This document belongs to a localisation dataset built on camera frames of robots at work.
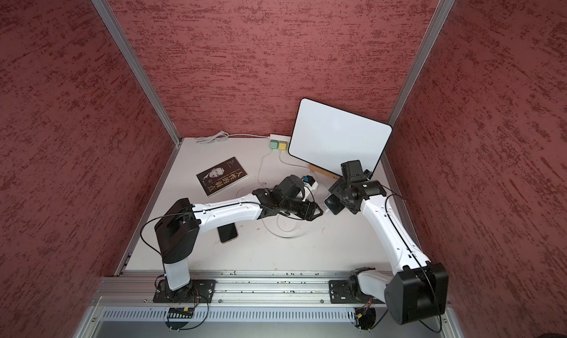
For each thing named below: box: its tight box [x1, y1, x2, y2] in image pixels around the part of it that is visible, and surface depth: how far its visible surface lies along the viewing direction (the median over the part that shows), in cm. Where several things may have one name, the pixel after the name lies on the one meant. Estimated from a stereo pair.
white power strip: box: [268, 133, 291, 150], surface depth 120 cm
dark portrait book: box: [195, 156, 249, 198], surface depth 105 cm
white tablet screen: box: [287, 97, 393, 177], surface depth 92 cm
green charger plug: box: [269, 139, 280, 150], surface depth 120 cm
